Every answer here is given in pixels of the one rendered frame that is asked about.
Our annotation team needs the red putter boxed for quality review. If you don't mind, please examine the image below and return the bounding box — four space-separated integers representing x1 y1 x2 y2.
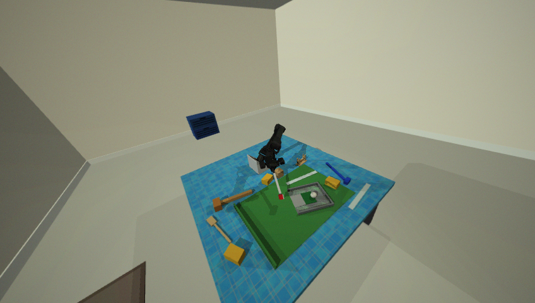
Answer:
272 169 284 199

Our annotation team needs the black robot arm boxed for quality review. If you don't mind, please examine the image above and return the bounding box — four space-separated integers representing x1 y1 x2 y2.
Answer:
256 124 285 169

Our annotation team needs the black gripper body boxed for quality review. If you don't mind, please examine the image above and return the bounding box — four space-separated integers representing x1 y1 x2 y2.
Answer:
259 157 285 169

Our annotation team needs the yellow rectangular block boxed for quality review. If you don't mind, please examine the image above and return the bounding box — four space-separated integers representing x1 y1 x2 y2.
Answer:
325 176 340 190
261 173 273 186
224 243 246 266

